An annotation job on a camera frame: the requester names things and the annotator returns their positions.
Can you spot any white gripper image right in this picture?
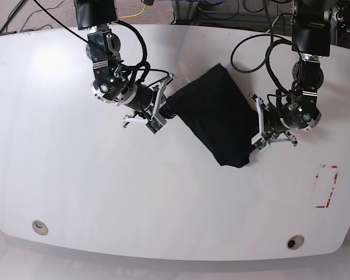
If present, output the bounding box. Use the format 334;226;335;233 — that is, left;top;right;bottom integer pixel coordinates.
250;93;298;153

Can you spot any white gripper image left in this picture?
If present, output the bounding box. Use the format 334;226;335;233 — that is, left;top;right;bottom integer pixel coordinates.
121;74;176;134

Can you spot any black t-shirt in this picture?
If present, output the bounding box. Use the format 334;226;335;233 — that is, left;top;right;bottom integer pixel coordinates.
159;64;258;168

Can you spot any red tape rectangle marking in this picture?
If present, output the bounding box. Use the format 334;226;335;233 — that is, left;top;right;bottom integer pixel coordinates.
313;164;338;209

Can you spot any black cable image left arm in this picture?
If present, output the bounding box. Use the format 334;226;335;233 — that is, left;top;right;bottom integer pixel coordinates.
34;1;170;83

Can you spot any black cable image arm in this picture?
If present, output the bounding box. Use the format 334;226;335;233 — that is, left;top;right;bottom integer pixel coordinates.
34;1;170;83
230;0;304;100

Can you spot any right table cable grommet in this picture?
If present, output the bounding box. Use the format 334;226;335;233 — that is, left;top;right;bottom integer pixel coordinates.
286;235;305;250

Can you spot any table cable grommet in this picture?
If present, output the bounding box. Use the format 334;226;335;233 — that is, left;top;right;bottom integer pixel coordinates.
286;235;305;250
32;220;48;236

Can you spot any black cable image right arm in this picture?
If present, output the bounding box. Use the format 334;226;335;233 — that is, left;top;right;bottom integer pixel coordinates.
230;0;304;100

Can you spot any yellow cable on floor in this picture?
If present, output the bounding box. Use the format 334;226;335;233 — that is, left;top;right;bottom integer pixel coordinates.
118;5;146;19

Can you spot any left table cable grommet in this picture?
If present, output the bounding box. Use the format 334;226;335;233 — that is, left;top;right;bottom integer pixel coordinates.
32;220;48;236

